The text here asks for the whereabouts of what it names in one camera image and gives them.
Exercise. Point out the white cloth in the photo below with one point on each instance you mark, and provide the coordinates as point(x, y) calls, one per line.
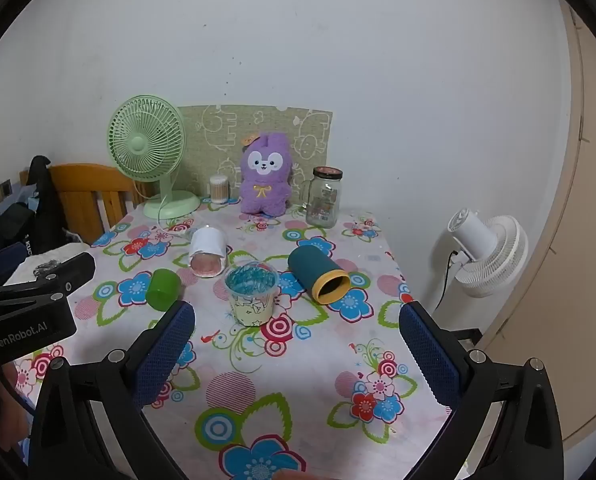
point(28, 265)

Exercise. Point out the dark clothes pile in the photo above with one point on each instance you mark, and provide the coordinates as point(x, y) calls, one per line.
point(0, 225)

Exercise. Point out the white standing fan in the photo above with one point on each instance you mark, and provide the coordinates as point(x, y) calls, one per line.
point(483, 250)

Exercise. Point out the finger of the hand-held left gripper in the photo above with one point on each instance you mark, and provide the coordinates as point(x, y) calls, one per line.
point(73, 272)
point(8, 260)

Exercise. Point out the black garment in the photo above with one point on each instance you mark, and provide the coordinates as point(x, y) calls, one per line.
point(47, 205)

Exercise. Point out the beige door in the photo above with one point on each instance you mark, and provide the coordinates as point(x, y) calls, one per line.
point(563, 260)

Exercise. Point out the white paper cup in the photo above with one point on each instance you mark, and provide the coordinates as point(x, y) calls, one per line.
point(208, 250)

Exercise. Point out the green plastic cup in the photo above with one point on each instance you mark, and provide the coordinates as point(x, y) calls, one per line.
point(162, 289)

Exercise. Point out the green animal-print board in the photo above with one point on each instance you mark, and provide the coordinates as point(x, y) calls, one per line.
point(308, 135)

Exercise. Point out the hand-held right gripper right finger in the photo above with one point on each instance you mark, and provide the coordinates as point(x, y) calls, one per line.
point(428, 355)

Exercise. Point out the purple plush toy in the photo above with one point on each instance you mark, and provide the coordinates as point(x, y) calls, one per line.
point(266, 180)

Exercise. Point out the person's left hand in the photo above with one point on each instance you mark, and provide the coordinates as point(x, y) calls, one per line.
point(14, 405)

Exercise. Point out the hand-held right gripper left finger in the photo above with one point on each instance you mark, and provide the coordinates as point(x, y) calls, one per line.
point(164, 355)

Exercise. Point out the floral tablecloth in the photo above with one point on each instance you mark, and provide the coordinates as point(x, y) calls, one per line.
point(298, 385)

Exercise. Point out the star-patterned cup with clear lid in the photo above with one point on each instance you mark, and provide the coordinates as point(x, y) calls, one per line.
point(251, 297)

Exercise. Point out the teal cup with yellow rim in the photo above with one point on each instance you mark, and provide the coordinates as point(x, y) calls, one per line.
point(314, 272)

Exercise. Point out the cotton swab container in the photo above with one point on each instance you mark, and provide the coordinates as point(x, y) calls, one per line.
point(218, 189)

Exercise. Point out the glass jar with lid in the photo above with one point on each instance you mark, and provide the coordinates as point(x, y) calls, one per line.
point(323, 200)

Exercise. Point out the wooden chair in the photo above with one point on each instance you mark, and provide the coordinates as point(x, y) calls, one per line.
point(85, 195)

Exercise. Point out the green desk fan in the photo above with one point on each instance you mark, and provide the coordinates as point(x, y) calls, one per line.
point(145, 142)

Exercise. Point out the wall socket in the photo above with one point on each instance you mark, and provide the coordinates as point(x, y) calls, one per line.
point(0, 192)

